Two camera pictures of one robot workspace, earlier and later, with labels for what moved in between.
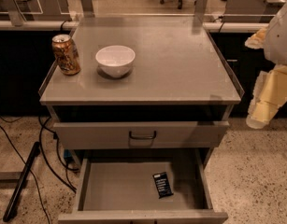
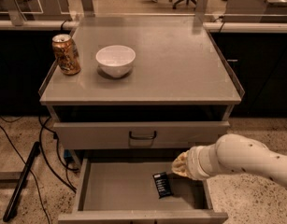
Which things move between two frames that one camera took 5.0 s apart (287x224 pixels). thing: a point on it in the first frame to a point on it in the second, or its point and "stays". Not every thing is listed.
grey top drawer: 140,135 stays
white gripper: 280,38 to 193,163
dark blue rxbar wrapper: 162,185 stays
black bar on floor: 19,188 stays
